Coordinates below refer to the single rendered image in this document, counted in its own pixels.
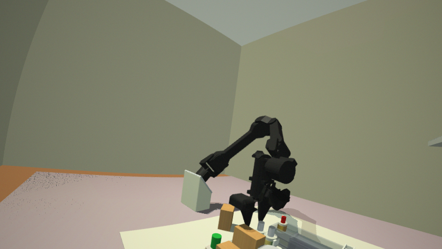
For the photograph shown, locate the orange rectangular block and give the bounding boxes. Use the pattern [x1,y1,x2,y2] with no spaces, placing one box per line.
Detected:
[216,241,240,249]

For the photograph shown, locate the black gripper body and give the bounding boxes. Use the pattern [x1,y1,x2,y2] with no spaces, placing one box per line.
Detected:
[229,174,274,211]

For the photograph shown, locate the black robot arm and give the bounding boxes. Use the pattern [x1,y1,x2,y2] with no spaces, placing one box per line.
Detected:
[195,116,297,211]

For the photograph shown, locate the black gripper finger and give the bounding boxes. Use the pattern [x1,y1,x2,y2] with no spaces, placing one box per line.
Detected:
[258,201,272,221]
[240,208,257,226]

